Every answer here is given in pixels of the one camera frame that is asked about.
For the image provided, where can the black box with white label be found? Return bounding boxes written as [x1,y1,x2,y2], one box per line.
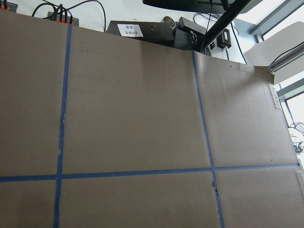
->
[106,20,175,47]

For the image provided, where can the black power adapter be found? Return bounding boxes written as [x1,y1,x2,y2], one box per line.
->
[217,28,231,48]

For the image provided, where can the grey hub with orange plugs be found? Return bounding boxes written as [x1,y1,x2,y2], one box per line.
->
[56,13,79,26]

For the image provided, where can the blue tape strip crosswise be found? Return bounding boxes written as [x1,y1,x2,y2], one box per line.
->
[0,163,300,182]

